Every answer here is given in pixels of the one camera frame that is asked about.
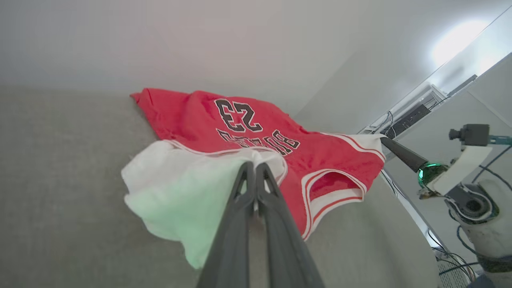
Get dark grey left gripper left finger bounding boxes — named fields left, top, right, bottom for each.
left=196, top=161, right=257, bottom=288

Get white cable tray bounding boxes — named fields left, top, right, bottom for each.
left=360, top=83, right=449, bottom=134

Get black electronics box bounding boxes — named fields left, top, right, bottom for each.
left=384, top=103, right=432, bottom=139

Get black floor cables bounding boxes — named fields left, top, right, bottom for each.
left=426, top=228, right=480, bottom=282

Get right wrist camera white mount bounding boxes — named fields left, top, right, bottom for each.
left=429, top=124, right=493, bottom=196

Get teal-plug right camera cable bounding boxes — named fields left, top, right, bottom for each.
left=472, top=135, right=512, bottom=188

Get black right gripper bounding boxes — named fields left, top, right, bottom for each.
left=380, top=136, right=450, bottom=200

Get red basketball jersey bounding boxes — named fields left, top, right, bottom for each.
left=121, top=88, right=387, bottom=269

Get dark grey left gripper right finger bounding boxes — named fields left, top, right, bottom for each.
left=256, top=162, right=325, bottom=288

